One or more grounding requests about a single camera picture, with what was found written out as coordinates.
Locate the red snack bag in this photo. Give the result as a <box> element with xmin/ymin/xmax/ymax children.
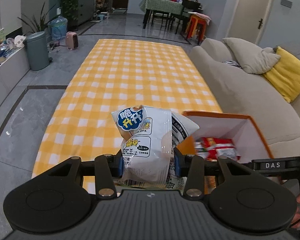
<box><xmin>194</xmin><ymin>137</ymin><xmax>241</xmax><ymax>161</ymax></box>

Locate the white green snack bag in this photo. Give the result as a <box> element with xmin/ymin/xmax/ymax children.
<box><xmin>111</xmin><ymin>106</ymin><xmax>199</xmax><ymax>190</ymax></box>

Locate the beige sofa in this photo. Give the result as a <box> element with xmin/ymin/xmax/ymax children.
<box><xmin>189</xmin><ymin>38</ymin><xmax>300</xmax><ymax>158</ymax></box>

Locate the orange cardboard box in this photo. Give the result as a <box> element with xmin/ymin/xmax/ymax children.
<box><xmin>177</xmin><ymin>111</ymin><xmax>273</xmax><ymax>163</ymax></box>

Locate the yellow cushion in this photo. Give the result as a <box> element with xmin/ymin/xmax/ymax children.
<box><xmin>262</xmin><ymin>46</ymin><xmax>300</xmax><ymax>103</ymax></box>

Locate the yellow checkered tablecloth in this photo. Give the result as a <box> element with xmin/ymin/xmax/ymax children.
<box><xmin>32</xmin><ymin>38</ymin><xmax>223</xmax><ymax>193</ymax></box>

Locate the beige cushion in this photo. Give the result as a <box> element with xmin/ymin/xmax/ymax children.
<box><xmin>223</xmin><ymin>37</ymin><xmax>281</xmax><ymax>74</ymax></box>

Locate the pink space heater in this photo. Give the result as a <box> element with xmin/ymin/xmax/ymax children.
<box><xmin>65</xmin><ymin>31</ymin><xmax>78</xmax><ymax>49</ymax></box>

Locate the grey green trash bin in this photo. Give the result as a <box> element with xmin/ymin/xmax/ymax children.
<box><xmin>25</xmin><ymin>31</ymin><xmax>50</xmax><ymax>71</ymax></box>

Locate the white tv cabinet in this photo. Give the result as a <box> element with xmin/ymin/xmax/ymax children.
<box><xmin>0</xmin><ymin>48</ymin><xmax>30</xmax><ymax>106</ymax></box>

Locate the orange stool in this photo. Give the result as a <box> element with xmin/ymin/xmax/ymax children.
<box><xmin>185</xmin><ymin>14</ymin><xmax>208</xmax><ymax>45</ymax></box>

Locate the blue water jug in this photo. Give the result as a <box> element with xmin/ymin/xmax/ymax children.
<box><xmin>49</xmin><ymin>15</ymin><xmax>68</xmax><ymax>41</ymax></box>

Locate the potted plant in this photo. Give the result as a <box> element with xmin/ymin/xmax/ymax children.
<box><xmin>17</xmin><ymin>3</ymin><xmax>57</xmax><ymax>36</ymax></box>

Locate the dining table green cloth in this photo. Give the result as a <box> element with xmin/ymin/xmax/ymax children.
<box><xmin>139</xmin><ymin>0</ymin><xmax>201</xmax><ymax>29</ymax></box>

